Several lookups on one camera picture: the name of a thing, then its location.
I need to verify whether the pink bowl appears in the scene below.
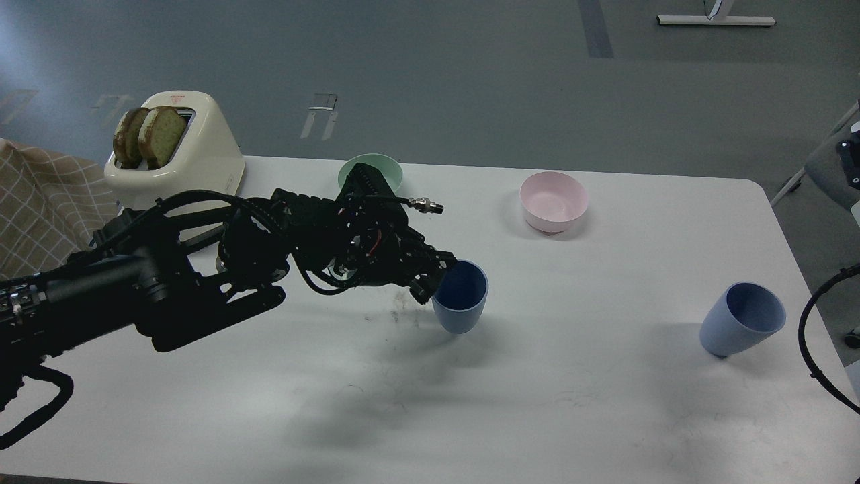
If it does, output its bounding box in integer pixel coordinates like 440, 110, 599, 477
519, 171, 589, 234

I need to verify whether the blue cup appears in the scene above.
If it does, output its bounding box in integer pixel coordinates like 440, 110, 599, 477
432, 259, 490, 335
698, 282, 787, 358

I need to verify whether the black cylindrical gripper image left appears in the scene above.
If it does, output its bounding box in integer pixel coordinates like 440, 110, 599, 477
329, 227, 458, 305

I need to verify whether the green bowl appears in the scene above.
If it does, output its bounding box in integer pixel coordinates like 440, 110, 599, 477
337, 153, 404, 194

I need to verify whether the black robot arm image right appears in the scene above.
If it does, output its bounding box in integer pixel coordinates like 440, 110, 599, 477
798, 264, 858, 414

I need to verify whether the black robot arm image left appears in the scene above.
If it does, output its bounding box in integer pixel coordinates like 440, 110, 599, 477
1, 163, 458, 448

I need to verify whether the beige checked cloth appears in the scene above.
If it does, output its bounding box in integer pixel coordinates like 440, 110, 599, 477
1, 140, 119, 280

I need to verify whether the white table leg base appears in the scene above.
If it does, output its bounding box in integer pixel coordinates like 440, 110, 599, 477
656, 1, 777, 28

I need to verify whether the toast slice front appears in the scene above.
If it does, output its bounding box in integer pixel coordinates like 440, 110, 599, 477
138, 106, 187, 171

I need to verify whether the cream toaster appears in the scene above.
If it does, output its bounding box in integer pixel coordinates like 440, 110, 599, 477
104, 91, 245, 210

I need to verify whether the grey chair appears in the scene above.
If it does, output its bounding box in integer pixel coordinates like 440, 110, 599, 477
771, 100, 858, 348

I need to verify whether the toast slice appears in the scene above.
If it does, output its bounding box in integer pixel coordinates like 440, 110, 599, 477
138, 106, 187, 171
112, 107, 150, 169

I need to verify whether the toast slice back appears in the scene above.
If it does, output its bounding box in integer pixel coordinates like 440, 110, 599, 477
112, 107, 150, 169

